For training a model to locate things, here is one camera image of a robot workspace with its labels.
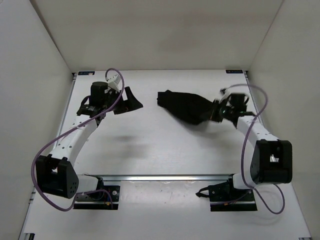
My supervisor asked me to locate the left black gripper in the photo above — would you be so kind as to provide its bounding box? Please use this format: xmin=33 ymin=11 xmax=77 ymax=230
xmin=104 ymin=84 xmax=144 ymax=113

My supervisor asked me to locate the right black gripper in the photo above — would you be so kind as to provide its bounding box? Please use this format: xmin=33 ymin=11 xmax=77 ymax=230
xmin=199 ymin=99 xmax=233 ymax=123

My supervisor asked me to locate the black skirt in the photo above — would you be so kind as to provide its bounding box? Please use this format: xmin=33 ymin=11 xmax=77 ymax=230
xmin=157 ymin=90 xmax=219 ymax=125

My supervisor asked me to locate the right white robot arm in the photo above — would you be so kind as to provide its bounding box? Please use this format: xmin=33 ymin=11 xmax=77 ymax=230
xmin=210 ymin=88 xmax=293 ymax=200

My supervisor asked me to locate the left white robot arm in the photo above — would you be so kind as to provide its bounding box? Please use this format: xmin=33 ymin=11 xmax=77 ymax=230
xmin=35 ymin=81 xmax=143 ymax=199

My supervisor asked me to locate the right blue label sticker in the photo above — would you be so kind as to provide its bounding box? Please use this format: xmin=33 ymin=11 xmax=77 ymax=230
xmin=225 ymin=69 xmax=243 ymax=74

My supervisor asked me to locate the blue label sticker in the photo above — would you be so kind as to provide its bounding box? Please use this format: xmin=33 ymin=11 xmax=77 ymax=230
xmin=225 ymin=69 xmax=243 ymax=74
xmin=77 ymin=71 xmax=95 ymax=76

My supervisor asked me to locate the left blue label sticker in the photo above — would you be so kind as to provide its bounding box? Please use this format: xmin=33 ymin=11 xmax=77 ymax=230
xmin=77 ymin=71 xmax=95 ymax=76

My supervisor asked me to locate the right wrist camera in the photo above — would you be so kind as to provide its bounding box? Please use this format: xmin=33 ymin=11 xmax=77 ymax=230
xmin=219 ymin=88 xmax=231 ymax=99

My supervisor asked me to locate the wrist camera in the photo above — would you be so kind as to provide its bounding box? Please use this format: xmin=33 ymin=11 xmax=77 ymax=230
xmin=219 ymin=88 xmax=231 ymax=99
xmin=105 ymin=74 xmax=121 ymax=93

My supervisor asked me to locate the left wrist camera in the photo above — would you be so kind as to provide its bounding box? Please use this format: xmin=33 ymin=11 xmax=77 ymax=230
xmin=105 ymin=74 xmax=121 ymax=93

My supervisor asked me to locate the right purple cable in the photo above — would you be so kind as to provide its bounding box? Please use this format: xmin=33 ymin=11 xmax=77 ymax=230
xmin=226 ymin=83 xmax=286 ymax=215

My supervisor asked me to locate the purple cable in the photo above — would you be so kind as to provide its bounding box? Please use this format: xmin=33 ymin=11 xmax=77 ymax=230
xmin=32 ymin=67 xmax=125 ymax=212
xmin=226 ymin=83 xmax=286 ymax=215

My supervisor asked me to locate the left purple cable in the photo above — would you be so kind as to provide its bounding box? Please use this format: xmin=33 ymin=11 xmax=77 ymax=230
xmin=32 ymin=67 xmax=125 ymax=212

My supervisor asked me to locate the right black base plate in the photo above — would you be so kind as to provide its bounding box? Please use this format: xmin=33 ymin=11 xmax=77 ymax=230
xmin=195 ymin=179 xmax=258 ymax=212

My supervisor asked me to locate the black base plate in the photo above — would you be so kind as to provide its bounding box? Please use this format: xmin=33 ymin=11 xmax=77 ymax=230
xmin=195 ymin=179 xmax=258 ymax=212
xmin=73 ymin=183 xmax=121 ymax=211

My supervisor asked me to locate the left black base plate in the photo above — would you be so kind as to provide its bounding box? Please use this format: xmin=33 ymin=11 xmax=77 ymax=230
xmin=73 ymin=183 xmax=121 ymax=211

